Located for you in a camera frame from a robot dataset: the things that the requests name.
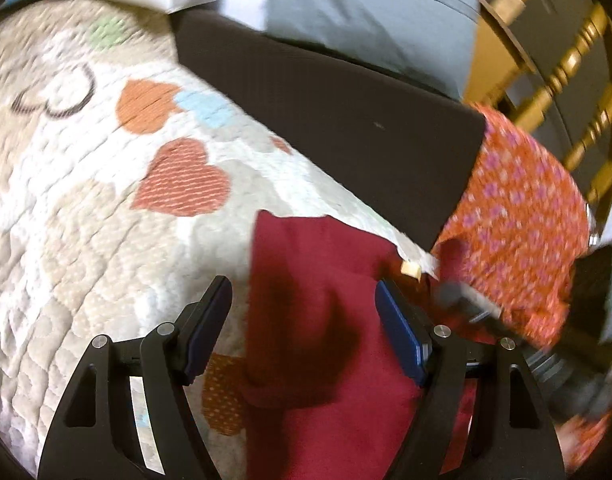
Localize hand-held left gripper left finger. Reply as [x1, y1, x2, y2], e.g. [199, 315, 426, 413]
[38, 275, 233, 480]

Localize orange floral cloth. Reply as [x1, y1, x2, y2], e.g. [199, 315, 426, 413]
[431, 102, 612, 467]

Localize dark red cloth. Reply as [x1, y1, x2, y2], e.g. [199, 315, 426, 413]
[243, 210, 483, 480]

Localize quilted heart print blanket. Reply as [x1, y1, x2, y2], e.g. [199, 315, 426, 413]
[0, 0, 439, 463]

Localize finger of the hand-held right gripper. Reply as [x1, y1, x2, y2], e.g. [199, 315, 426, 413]
[437, 282, 537, 352]

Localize dark brown cloth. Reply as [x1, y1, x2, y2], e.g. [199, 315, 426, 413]
[173, 10, 488, 252]

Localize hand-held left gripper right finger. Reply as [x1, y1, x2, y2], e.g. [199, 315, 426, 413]
[375, 279, 567, 480]

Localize grey pillow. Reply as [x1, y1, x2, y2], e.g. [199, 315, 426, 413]
[263, 0, 480, 102]

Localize yellow wooden chair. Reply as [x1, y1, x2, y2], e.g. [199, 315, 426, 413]
[463, 0, 612, 207]

